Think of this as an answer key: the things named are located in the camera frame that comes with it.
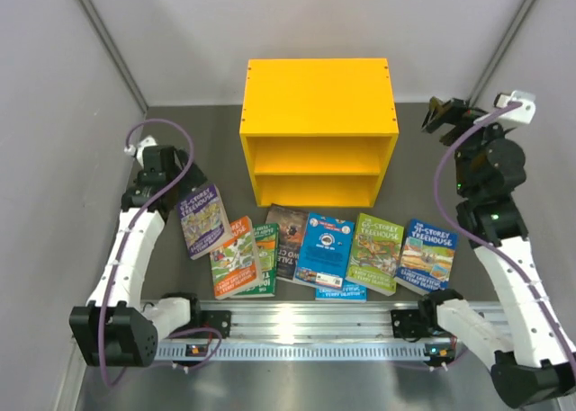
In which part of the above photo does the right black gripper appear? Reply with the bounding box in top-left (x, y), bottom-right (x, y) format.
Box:
top-left (421, 97), bottom-right (510, 198)

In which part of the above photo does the purple 52-Storey Treehouse book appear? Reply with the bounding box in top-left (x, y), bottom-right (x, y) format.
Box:
top-left (177, 183), bottom-right (233, 260)

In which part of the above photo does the green 104-Storey Treehouse book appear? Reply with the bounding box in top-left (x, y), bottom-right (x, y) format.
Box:
top-left (233, 223), bottom-right (279, 299)

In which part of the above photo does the blue back-cover book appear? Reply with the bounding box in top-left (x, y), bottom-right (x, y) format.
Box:
top-left (293, 212), bottom-right (355, 290)

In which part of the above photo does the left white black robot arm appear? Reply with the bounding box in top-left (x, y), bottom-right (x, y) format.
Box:
top-left (69, 137), bottom-right (207, 367)

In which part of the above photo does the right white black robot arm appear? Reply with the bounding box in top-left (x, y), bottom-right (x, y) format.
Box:
top-left (418, 91), bottom-right (575, 408)

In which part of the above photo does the yellow wooden shelf box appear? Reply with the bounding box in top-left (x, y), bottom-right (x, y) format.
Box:
top-left (239, 58), bottom-right (400, 208)

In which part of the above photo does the orange 78-Storey Treehouse book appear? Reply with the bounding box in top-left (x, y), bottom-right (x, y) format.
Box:
top-left (210, 216), bottom-right (262, 300)

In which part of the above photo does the blue 91-Storey Treehouse book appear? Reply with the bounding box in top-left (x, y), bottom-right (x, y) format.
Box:
top-left (394, 219), bottom-right (458, 295)

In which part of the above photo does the dark Tale of Two Cities book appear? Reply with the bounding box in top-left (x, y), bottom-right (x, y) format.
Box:
top-left (265, 204), bottom-right (309, 281)

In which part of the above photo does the lime 65-Storey Treehouse book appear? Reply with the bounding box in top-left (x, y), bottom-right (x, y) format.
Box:
top-left (346, 213), bottom-right (404, 296)

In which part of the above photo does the light blue 26-Storey Treehouse book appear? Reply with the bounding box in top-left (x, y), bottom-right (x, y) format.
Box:
top-left (315, 283), bottom-right (367, 303)

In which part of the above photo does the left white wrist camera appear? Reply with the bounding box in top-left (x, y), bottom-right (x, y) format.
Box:
top-left (123, 136), bottom-right (158, 164)

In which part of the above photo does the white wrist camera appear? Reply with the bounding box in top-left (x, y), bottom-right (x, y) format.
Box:
top-left (123, 136), bottom-right (158, 164)
top-left (473, 90), bottom-right (536, 130)

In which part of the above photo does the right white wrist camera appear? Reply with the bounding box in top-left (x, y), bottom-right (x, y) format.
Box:
top-left (473, 90), bottom-right (536, 130)

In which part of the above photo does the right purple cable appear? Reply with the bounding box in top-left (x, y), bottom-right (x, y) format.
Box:
top-left (390, 100), bottom-right (576, 376)

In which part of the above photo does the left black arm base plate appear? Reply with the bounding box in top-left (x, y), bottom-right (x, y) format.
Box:
top-left (188, 309), bottom-right (232, 338)

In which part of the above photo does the aluminium mounting rail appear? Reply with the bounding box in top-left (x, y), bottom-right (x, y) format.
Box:
top-left (201, 299), bottom-right (417, 344)

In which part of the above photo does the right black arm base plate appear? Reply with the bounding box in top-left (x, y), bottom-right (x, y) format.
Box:
top-left (390, 308), bottom-right (431, 343)

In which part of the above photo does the slotted grey cable duct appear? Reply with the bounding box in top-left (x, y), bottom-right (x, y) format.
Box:
top-left (155, 342), bottom-right (455, 362)

